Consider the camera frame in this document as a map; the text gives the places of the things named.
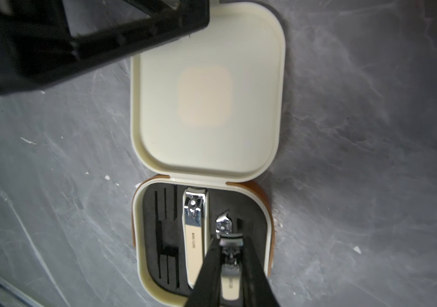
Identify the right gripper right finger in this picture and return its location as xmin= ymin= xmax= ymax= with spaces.
xmin=241 ymin=237 xmax=279 ymax=307

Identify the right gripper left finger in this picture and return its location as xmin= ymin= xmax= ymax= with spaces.
xmin=185 ymin=239 xmax=222 ymax=307

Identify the cream clipper case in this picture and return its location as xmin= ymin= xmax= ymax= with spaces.
xmin=130 ymin=1 xmax=286 ymax=306

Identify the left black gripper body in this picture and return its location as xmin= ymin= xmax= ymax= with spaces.
xmin=0 ymin=1 xmax=210 ymax=95

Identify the silver small nail clipper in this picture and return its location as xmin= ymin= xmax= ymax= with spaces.
xmin=215 ymin=211 xmax=244 ymax=301

